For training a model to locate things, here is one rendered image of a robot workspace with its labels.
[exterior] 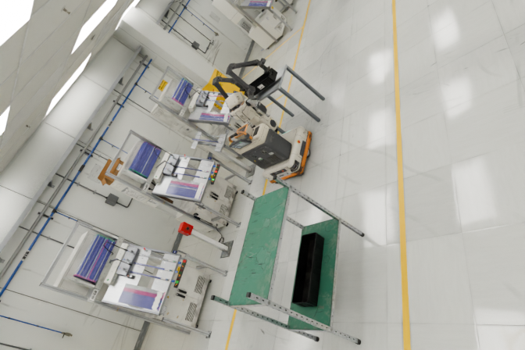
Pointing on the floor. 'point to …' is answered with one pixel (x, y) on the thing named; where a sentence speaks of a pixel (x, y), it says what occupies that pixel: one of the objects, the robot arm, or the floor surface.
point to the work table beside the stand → (287, 93)
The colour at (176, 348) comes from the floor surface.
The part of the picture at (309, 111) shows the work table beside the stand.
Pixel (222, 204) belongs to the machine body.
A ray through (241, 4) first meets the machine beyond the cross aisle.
